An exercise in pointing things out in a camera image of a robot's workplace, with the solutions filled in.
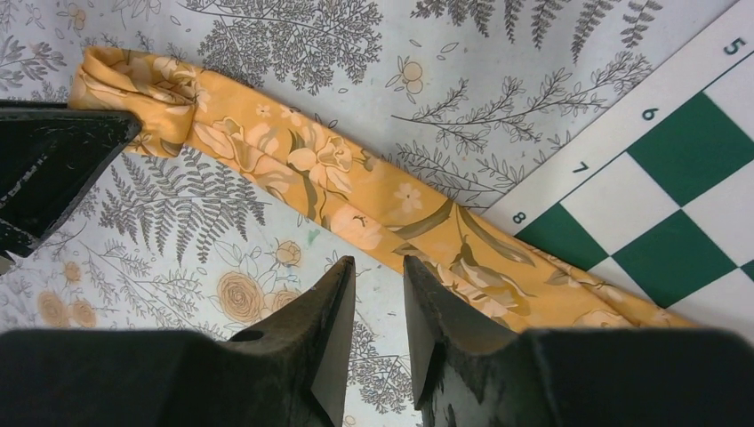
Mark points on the yellow patterned tie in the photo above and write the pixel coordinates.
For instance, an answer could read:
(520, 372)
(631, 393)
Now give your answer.
(362, 199)

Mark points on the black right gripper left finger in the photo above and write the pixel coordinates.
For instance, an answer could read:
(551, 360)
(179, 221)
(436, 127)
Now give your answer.
(289, 369)

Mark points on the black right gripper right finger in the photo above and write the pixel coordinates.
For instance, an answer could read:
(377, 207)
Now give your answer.
(468, 370)

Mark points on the green white chessboard mat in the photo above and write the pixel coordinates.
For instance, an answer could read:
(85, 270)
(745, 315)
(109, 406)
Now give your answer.
(656, 195)

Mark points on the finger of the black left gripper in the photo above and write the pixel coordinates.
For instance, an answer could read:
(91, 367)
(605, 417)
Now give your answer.
(51, 155)

